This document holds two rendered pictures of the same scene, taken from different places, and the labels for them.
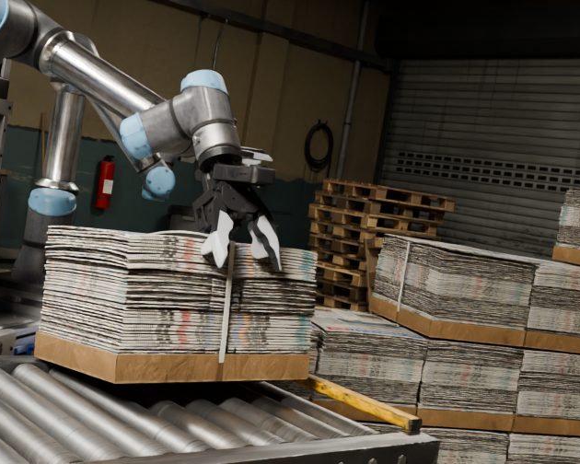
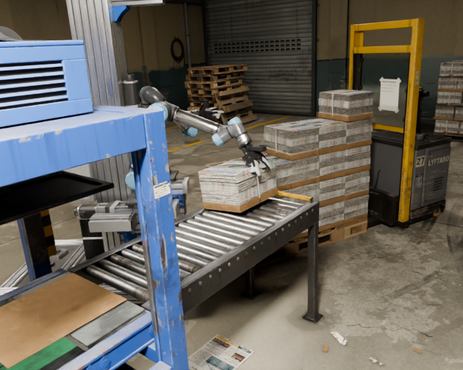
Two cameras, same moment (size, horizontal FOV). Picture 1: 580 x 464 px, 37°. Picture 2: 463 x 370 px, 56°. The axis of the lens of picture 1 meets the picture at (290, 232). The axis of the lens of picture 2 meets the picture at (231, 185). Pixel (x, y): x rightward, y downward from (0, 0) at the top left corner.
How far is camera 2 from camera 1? 125 cm
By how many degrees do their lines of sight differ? 18
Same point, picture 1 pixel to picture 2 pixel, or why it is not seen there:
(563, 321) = (329, 143)
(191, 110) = (234, 131)
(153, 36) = not seen: hidden behind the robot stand
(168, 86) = not seen: hidden behind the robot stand
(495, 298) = (308, 142)
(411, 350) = (286, 166)
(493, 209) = (263, 63)
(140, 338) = (242, 199)
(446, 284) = (292, 142)
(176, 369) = (251, 203)
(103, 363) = (234, 208)
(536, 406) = (325, 171)
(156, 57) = not seen: hidden behind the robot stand
